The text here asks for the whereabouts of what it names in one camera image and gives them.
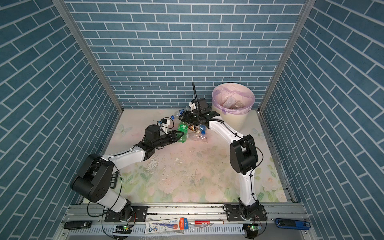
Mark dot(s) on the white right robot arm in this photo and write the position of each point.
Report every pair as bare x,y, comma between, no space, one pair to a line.
243,152

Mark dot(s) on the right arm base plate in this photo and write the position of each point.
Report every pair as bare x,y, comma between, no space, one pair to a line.
237,213

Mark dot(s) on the black remote control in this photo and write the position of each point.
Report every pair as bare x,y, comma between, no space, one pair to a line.
75,225

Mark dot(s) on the white glue tube package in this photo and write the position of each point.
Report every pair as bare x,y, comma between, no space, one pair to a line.
164,226

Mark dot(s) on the amber small bottle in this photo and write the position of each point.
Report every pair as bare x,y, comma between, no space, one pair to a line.
194,128

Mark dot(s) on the green soda bottle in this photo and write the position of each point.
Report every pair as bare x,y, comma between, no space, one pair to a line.
182,130

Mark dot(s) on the clear ribbed bottle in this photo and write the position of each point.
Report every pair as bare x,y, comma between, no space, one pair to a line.
197,137

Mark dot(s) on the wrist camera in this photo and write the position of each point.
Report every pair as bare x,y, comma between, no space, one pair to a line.
192,106
166,124

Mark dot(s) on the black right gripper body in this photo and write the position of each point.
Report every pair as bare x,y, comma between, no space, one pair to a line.
192,119

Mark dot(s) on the blue black device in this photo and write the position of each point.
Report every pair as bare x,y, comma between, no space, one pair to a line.
292,224

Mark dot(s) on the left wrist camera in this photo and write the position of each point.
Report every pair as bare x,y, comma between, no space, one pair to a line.
166,124

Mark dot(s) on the blue red label bottle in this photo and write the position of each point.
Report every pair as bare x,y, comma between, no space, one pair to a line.
202,129

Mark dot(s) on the clear bottle red cap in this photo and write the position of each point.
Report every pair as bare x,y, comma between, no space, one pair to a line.
229,103

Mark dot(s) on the red handled tool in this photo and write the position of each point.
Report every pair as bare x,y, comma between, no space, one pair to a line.
207,223

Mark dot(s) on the black calculator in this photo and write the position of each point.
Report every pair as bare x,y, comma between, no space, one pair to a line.
114,180

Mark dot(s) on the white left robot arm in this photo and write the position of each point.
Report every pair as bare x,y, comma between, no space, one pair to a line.
94,176

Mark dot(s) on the blue label water bottle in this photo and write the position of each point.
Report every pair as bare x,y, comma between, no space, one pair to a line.
177,114

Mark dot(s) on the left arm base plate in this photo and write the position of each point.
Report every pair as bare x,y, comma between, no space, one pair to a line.
136,214

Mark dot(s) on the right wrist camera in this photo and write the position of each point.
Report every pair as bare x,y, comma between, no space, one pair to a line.
192,106

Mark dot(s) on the white bin with pink liner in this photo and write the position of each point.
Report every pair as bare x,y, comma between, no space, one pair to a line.
236,116

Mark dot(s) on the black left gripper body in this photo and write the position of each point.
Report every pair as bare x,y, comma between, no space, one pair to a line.
166,140

